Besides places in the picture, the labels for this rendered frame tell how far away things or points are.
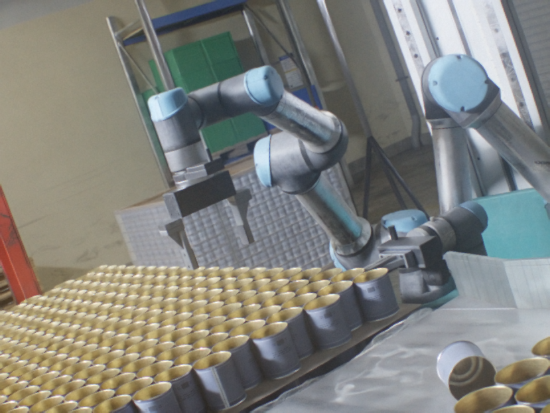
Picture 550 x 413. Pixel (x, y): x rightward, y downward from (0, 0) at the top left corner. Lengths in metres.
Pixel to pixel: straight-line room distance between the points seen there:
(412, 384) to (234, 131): 9.27
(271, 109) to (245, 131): 8.81
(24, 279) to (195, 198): 1.28
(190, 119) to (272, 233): 5.13
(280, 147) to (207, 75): 8.39
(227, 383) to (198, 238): 5.06
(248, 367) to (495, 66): 1.07
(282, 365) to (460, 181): 0.67
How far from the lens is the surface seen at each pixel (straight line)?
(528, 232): 2.34
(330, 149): 2.07
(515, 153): 1.93
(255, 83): 1.77
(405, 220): 2.39
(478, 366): 1.30
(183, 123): 1.75
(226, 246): 6.66
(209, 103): 1.82
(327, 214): 2.30
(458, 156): 2.03
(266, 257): 6.83
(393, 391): 1.38
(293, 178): 2.17
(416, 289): 2.42
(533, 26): 11.63
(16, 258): 2.95
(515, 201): 2.33
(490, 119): 1.91
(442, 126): 2.03
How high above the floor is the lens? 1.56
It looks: 8 degrees down
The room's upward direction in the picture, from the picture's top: 20 degrees counter-clockwise
